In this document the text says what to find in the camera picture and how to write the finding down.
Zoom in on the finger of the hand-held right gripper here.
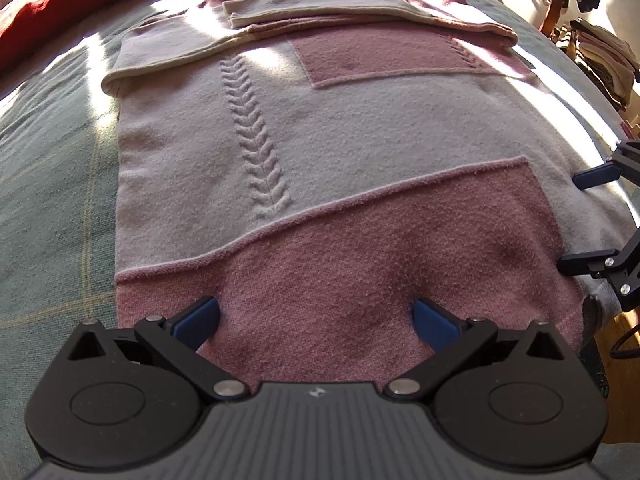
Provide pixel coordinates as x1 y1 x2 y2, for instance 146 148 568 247
556 227 640 312
572 139 640 192

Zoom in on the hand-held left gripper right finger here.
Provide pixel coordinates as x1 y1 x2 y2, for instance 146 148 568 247
383 297 563 402

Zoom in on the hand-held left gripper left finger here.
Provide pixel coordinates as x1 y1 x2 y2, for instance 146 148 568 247
67 296 249 402

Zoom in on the pink and white sweater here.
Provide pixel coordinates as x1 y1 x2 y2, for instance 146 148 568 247
101 0 608 386

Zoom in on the stack of folded clothes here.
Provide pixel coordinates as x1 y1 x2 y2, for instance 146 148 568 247
567 19 640 111

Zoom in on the wooden chair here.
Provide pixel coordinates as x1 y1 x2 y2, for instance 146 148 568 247
542 0 576 43

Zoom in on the green plaid bed blanket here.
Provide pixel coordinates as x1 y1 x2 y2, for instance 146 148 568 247
0 0 640 480

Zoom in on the red duvet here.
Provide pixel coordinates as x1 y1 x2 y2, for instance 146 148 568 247
0 0 108 58

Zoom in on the black cable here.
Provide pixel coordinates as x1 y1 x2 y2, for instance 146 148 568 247
607 310 640 361

